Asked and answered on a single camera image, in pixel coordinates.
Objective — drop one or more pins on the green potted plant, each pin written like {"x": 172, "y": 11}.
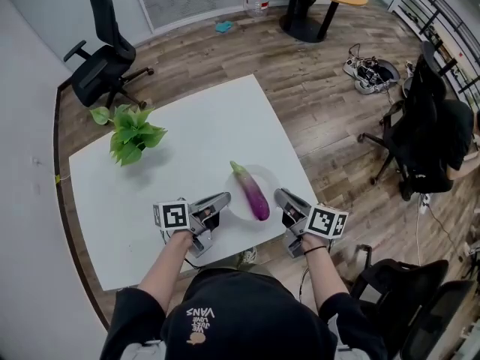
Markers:
{"x": 131, "y": 133}

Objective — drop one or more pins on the black wrist band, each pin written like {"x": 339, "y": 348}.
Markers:
{"x": 315, "y": 250}

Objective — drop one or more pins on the yellow wall plug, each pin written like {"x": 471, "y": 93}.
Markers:
{"x": 57, "y": 179}

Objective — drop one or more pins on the black metal railing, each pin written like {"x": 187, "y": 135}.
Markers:
{"x": 450, "y": 28}

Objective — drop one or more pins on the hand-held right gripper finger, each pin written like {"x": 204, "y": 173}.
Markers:
{"x": 288, "y": 200}

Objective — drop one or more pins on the white square table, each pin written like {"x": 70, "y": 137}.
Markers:
{"x": 187, "y": 133}

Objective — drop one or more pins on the black office chair with headrest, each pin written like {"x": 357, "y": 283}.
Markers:
{"x": 97, "y": 69}

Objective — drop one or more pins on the person's pale shoe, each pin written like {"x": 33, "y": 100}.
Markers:
{"x": 247, "y": 255}

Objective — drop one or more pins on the black mesh office chair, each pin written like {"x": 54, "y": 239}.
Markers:
{"x": 405, "y": 276}

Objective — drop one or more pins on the person's left forearm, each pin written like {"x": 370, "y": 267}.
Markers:
{"x": 165, "y": 272}

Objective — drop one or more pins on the black high-back office chair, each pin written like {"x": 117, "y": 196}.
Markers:
{"x": 423, "y": 126}

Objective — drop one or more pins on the purple eggplant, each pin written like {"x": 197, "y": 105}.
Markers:
{"x": 255, "y": 199}

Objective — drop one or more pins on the white round plate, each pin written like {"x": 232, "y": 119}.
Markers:
{"x": 268, "y": 180}

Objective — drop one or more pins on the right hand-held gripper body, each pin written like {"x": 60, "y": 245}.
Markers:
{"x": 326, "y": 221}

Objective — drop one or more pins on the teal cloth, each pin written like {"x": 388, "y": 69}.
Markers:
{"x": 224, "y": 26}

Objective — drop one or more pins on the person's black t-shirt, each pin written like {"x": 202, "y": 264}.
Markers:
{"x": 243, "y": 321}

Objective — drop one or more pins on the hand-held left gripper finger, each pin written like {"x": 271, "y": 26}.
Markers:
{"x": 215, "y": 200}

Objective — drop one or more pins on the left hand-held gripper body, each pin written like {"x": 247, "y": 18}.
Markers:
{"x": 170, "y": 216}

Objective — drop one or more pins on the white power strip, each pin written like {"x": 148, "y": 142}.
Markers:
{"x": 425, "y": 204}

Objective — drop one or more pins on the person's right forearm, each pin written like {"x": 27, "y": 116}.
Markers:
{"x": 324, "y": 276}

